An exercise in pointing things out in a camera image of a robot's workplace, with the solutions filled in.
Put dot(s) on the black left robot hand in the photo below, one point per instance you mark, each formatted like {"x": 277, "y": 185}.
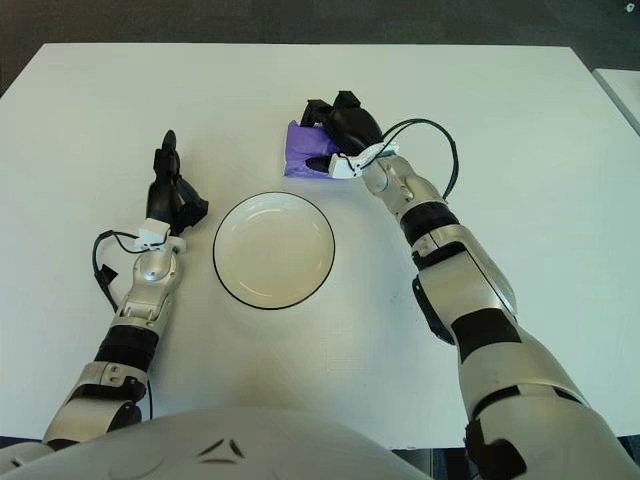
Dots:
{"x": 162, "y": 197}

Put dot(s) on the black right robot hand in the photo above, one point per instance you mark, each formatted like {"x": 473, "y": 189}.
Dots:
{"x": 352, "y": 125}

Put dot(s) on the purple tissue paper pack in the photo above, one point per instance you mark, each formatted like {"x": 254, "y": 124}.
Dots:
{"x": 305, "y": 145}

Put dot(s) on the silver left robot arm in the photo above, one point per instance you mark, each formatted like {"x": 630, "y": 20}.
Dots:
{"x": 152, "y": 270}

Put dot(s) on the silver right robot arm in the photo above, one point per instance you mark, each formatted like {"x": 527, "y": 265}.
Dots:
{"x": 480, "y": 280}

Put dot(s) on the white plate with black rim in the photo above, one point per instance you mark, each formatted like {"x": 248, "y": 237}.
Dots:
{"x": 272, "y": 250}

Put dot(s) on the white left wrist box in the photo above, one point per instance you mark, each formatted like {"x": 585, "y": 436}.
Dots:
{"x": 152, "y": 231}

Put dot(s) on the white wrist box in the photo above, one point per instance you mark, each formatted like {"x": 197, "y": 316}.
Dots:
{"x": 342, "y": 167}
{"x": 152, "y": 231}

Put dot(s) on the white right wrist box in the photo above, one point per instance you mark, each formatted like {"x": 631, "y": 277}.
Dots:
{"x": 342, "y": 167}

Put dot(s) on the white side table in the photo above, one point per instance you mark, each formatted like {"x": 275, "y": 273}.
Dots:
{"x": 625, "y": 90}

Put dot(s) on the grey robot torso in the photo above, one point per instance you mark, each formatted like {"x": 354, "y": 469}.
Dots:
{"x": 300, "y": 450}

